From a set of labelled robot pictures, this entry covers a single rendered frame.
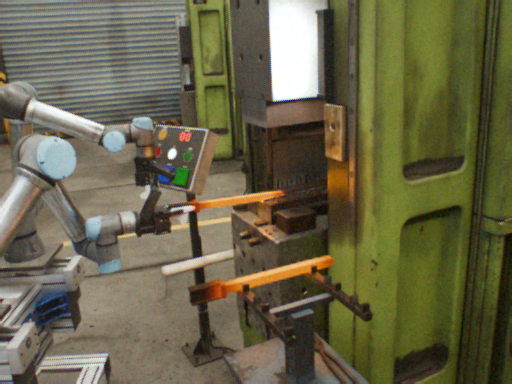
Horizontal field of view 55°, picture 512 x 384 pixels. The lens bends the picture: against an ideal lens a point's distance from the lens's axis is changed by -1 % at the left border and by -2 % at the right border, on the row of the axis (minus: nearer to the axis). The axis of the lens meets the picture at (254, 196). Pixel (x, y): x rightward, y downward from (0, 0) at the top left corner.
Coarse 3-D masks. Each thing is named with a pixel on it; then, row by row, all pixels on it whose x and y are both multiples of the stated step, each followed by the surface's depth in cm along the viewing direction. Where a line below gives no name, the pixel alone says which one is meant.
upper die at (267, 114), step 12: (252, 108) 177; (264, 108) 169; (276, 108) 169; (288, 108) 171; (300, 108) 174; (312, 108) 176; (252, 120) 179; (264, 120) 170; (276, 120) 171; (288, 120) 173; (300, 120) 175; (312, 120) 177; (324, 120) 180
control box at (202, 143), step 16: (160, 128) 231; (176, 128) 225; (160, 144) 229; (176, 144) 223; (192, 144) 217; (208, 144) 215; (160, 160) 226; (176, 160) 220; (192, 160) 214; (208, 160) 217; (192, 176) 212; (192, 192) 213
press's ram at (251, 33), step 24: (240, 0) 170; (264, 0) 155; (288, 0) 156; (312, 0) 160; (240, 24) 173; (264, 24) 158; (288, 24) 158; (312, 24) 162; (240, 48) 177; (264, 48) 161; (288, 48) 160; (312, 48) 164; (240, 72) 180; (264, 72) 164; (288, 72) 162; (312, 72) 166; (264, 96) 167; (288, 96) 165; (312, 96) 169
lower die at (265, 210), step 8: (304, 184) 201; (312, 184) 201; (264, 192) 197; (312, 192) 190; (264, 200) 182; (272, 200) 183; (280, 200) 183; (296, 200) 183; (304, 200) 184; (312, 200) 186; (248, 208) 196; (256, 208) 190; (264, 208) 183; (272, 208) 179; (280, 208) 181; (264, 216) 184; (272, 216) 180; (272, 224) 181
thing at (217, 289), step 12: (300, 264) 140; (312, 264) 140; (324, 264) 142; (252, 276) 135; (264, 276) 134; (276, 276) 136; (288, 276) 138; (192, 288) 128; (204, 288) 128; (216, 288) 130; (228, 288) 130; (240, 288) 132; (192, 300) 128; (204, 300) 129
